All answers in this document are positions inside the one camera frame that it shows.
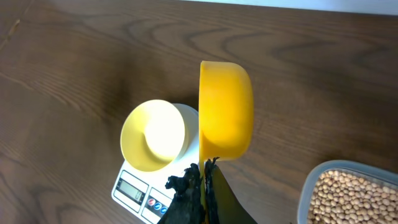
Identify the yellow plastic measuring scoop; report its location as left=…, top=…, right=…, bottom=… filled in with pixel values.
left=198, top=61, right=254, bottom=223

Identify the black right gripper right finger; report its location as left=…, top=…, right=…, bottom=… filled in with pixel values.
left=205, top=157, right=257, bottom=224

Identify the clear container of soybeans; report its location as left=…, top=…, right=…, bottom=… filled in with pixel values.
left=297, top=160, right=397, bottom=224

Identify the white digital kitchen scale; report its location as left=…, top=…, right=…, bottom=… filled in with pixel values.
left=111, top=103, right=200, bottom=224

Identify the pale yellow bowl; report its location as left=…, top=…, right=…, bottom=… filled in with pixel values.
left=120, top=100, right=189, bottom=172

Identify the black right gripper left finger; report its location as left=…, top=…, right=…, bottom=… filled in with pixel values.
left=158, top=163, right=205, bottom=224

